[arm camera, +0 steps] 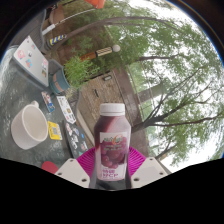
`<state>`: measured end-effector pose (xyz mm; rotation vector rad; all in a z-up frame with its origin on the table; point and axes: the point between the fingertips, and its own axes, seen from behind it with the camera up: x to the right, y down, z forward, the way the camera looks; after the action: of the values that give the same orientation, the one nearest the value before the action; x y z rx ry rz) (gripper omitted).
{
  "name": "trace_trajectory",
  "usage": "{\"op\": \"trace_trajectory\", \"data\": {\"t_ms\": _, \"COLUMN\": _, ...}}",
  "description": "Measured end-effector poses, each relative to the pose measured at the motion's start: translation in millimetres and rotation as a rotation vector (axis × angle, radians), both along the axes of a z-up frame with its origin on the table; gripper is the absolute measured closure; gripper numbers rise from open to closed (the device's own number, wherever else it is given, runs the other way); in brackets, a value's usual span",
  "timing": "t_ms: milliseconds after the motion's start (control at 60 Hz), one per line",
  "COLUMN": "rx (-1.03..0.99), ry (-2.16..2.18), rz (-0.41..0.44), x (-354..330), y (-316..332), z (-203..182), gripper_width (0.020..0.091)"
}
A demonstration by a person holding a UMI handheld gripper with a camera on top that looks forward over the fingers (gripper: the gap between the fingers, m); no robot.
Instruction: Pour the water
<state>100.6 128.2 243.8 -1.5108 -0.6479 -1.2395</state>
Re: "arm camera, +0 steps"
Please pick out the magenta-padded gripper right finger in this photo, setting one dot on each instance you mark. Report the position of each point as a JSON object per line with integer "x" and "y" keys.
{"x": 148, "y": 170}

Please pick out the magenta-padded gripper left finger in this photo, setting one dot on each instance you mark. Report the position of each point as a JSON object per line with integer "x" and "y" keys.
{"x": 71, "y": 171}

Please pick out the pink juice bottle white cap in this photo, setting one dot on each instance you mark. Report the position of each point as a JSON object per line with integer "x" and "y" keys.
{"x": 111, "y": 140}

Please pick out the flat round red coaster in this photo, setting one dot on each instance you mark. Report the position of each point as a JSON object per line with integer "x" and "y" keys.
{"x": 50, "y": 167}

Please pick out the black laptop with stickers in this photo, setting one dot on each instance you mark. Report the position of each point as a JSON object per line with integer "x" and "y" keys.
{"x": 75, "y": 138}

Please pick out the yellow card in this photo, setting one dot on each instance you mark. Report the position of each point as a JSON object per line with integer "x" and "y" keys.
{"x": 54, "y": 130}

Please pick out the large forked tree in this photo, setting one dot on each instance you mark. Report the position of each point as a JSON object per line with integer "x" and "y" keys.
{"x": 156, "y": 118}

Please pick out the white ceramic mug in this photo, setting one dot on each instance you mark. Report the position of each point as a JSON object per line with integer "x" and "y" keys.
{"x": 28, "y": 128}

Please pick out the white sticker sheet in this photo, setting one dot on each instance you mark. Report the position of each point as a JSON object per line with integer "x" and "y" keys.
{"x": 66, "y": 110}

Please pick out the small blue picture card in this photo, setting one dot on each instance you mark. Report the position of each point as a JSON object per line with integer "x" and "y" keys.
{"x": 48, "y": 101}

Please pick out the green plant in teal pot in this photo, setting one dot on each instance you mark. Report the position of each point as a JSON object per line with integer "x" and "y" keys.
{"x": 63, "y": 81}

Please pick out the silver laptop with stickers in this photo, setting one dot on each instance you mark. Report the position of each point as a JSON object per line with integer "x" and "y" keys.
{"x": 31, "y": 60}

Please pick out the blue yellow striped bollard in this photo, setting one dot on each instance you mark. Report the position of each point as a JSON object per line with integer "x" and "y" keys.
{"x": 57, "y": 39}

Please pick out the leaning slender tree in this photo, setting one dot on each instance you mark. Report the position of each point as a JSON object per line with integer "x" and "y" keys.
{"x": 100, "y": 25}

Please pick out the black wall lamp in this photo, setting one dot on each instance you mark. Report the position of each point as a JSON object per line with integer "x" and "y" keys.
{"x": 107, "y": 78}

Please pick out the wooden lamp post white globe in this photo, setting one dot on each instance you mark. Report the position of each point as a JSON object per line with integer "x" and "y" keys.
{"x": 100, "y": 52}

